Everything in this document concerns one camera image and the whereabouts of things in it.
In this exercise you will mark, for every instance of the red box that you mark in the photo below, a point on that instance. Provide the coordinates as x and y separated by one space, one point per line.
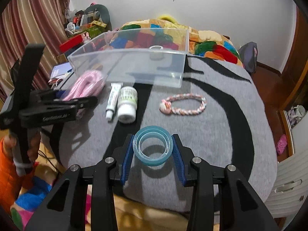
70 43

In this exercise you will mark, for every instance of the white ointment tube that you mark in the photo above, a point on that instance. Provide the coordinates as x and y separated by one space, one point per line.
112 100

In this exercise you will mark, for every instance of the striped red curtain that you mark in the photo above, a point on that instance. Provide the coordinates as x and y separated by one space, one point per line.
31 21

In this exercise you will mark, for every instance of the blue tape roll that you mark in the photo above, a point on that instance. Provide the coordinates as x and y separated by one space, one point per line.
152 145

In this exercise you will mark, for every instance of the white drawer cabinet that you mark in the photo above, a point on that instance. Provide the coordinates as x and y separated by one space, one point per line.
290 188

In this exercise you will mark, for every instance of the yellow pillow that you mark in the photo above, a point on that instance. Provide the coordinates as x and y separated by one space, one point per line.
167 18

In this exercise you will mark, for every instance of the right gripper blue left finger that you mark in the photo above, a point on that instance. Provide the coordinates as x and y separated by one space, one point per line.
126 160

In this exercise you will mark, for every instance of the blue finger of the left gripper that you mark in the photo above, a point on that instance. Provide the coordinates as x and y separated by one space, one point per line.
58 94
83 103

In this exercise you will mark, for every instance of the purple backpack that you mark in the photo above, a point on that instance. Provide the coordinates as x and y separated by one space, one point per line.
248 54

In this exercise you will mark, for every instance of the left hand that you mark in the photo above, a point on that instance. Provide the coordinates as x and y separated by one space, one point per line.
19 153

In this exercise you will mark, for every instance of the grey black blanket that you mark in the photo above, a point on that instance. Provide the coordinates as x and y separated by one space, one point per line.
217 113

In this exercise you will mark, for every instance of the cluttered bedside table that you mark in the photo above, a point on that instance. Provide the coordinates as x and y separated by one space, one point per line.
95 19

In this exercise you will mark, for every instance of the white medicine bottle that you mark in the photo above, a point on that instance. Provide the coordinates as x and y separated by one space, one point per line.
127 105

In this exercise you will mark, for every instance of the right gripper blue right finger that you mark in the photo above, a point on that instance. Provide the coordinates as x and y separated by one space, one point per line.
178 160

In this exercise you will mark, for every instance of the pink rabbit toy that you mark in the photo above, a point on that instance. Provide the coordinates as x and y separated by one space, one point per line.
86 38

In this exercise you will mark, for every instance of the clear plastic storage bin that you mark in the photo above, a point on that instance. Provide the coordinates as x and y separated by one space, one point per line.
129 65

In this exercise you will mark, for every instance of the colourful patchwork quilt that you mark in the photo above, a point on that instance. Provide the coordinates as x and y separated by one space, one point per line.
143 34

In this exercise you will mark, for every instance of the pink croc shoe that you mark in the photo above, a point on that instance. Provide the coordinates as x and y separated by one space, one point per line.
281 144

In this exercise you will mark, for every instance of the blue notebook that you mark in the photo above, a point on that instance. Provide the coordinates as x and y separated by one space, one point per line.
60 70

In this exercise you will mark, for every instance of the clear tape roll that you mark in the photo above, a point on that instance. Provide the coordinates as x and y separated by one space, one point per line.
156 52

